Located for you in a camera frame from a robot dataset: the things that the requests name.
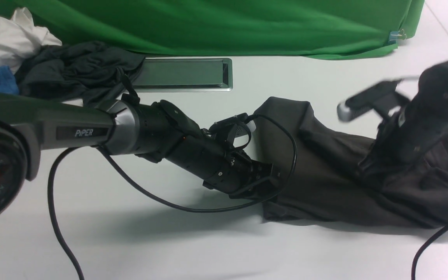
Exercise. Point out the green backdrop cloth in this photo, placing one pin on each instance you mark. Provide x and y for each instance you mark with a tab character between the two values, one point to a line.
320	29

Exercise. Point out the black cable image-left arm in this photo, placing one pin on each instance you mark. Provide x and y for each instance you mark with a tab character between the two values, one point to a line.
56	163

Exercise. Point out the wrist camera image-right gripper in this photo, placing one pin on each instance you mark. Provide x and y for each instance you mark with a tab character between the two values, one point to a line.
381	97

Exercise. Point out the metal table cable hatch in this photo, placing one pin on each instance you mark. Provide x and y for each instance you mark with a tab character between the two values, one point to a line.
185	75

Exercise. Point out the dark teal crumpled garment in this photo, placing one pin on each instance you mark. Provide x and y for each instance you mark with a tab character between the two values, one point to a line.
90	71

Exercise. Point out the dark gray long-sleeve top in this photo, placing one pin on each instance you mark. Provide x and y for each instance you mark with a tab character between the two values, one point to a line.
326	185

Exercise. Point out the white crumpled garment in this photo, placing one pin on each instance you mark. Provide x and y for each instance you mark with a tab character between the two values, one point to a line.
21	39

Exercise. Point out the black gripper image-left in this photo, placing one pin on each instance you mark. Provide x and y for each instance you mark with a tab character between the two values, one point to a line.
225	169

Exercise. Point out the blue binder clip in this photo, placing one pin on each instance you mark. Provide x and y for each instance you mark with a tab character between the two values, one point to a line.
395	36

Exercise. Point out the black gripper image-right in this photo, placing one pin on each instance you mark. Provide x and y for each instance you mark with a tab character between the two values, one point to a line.
413	129

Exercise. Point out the black wrist camera image-left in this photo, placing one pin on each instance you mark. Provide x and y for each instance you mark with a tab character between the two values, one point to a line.
227	130

